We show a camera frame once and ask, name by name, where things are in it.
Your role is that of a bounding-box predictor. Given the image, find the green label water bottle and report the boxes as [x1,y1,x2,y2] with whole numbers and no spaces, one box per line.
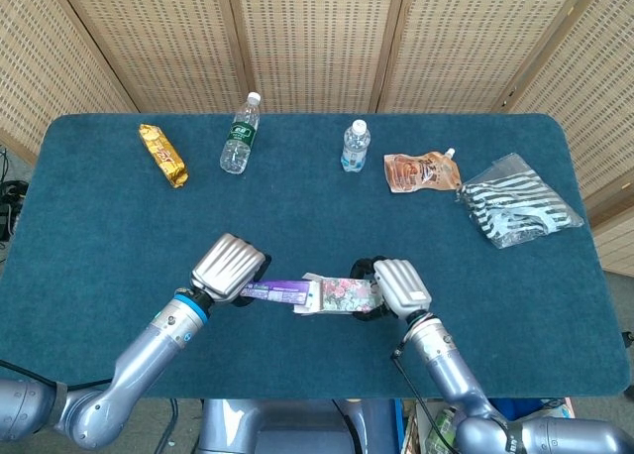
[219,91,263,175]

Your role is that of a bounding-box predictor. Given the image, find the grey robot torso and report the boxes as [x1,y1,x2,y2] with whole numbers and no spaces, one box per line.
[197,397,397,454]

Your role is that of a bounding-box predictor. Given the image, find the floral toothpaste box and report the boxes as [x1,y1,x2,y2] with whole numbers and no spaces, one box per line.
[294,271,382,317]

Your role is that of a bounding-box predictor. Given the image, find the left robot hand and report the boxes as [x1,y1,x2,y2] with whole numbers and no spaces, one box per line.
[190,233,272,308]

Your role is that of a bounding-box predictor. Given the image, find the black hanging floor cable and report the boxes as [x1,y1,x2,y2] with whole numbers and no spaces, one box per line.
[157,397,180,454]

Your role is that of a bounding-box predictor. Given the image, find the green printed package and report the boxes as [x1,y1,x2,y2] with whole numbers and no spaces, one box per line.
[424,406,461,451]

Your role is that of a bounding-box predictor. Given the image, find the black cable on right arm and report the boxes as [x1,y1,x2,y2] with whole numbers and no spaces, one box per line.
[390,335,450,454]

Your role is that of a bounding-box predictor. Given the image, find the teal felt table cover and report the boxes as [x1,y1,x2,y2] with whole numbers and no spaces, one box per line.
[0,112,631,400]

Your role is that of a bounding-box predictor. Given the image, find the brown spout pouch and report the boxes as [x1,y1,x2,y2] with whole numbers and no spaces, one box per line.
[383,148,463,194]

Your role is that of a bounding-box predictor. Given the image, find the yellow foil snack pack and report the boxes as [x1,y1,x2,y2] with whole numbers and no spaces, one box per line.
[138,123,190,189]

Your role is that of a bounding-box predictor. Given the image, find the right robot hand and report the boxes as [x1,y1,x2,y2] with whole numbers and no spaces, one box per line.
[350,256,433,324]

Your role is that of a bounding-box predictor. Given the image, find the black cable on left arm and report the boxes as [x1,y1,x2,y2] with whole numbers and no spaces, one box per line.
[0,358,116,392]

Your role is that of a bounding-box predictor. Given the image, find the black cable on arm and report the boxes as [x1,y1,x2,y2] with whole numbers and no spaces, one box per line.
[0,358,116,392]
[390,335,450,454]

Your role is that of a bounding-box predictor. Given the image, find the purple toothpaste tube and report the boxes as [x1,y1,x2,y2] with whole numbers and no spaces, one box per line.
[240,279,318,305]

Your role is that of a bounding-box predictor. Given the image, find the blue label water bottle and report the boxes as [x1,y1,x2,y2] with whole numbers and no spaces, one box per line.
[340,119,371,173]

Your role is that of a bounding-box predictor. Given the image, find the black floor cable bundle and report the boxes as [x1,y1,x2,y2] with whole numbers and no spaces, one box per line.
[0,146,30,257]

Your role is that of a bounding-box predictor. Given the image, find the wicker folding screen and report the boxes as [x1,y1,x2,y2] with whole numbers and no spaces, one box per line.
[0,0,634,277]

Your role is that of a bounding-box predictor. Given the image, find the striped bag in clear plastic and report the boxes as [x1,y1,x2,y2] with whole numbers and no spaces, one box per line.
[455,152,585,250]

